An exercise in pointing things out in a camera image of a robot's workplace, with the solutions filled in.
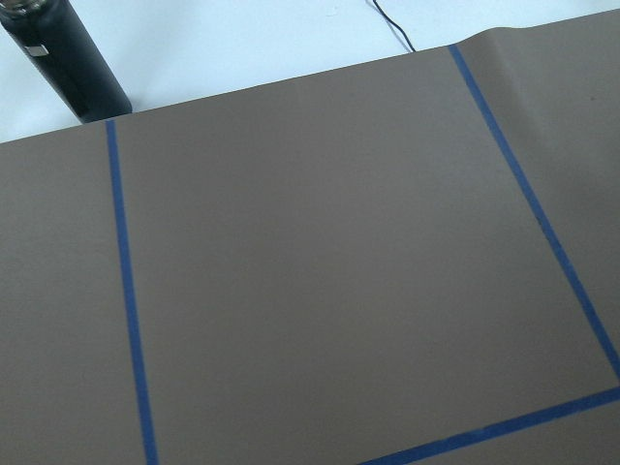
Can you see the black water bottle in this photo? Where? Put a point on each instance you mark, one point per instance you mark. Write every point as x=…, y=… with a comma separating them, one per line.
x=52, y=36

